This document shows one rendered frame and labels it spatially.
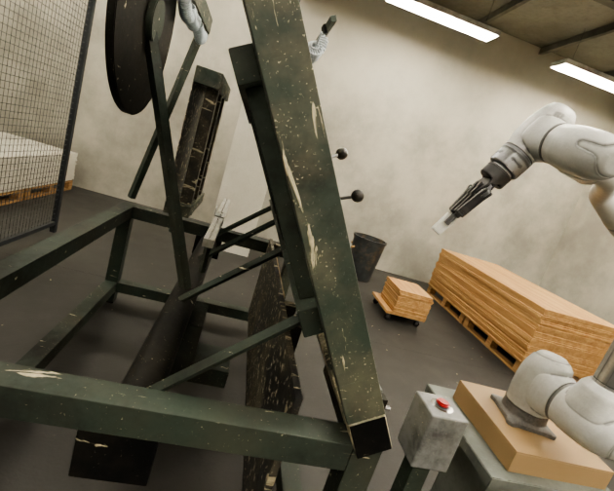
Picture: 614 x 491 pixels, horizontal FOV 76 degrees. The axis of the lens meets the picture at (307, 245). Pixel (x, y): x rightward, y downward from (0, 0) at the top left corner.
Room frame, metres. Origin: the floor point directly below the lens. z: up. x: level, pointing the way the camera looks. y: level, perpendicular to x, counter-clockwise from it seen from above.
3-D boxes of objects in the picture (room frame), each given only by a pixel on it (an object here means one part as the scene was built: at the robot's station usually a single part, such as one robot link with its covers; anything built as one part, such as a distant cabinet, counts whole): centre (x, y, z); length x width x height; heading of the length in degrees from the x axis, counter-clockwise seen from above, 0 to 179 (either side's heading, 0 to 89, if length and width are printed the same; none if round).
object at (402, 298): (4.68, -1.30, 0.20); 0.61 x 0.51 x 0.40; 10
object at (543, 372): (1.35, -0.97, 1.00); 0.18 x 0.16 x 0.22; 22
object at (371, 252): (5.92, -0.88, 0.33); 0.54 x 0.54 x 0.65
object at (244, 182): (5.38, 1.06, 1.03); 0.60 x 0.58 x 2.05; 10
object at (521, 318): (5.25, -2.82, 0.39); 2.46 x 1.04 x 0.78; 10
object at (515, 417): (1.39, -0.96, 0.86); 0.22 x 0.18 x 0.06; 179
